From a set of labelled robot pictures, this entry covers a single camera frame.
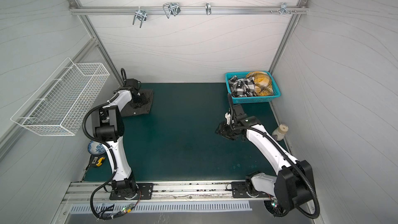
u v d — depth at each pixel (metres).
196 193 0.73
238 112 0.65
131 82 0.85
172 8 0.76
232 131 0.69
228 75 1.15
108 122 0.56
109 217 0.67
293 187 0.40
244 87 1.07
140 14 0.78
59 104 0.68
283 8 0.77
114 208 0.70
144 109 1.01
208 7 0.72
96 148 0.86
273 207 0.73
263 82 1.07
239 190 0.73
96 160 0.80
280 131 0.83
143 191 0.73
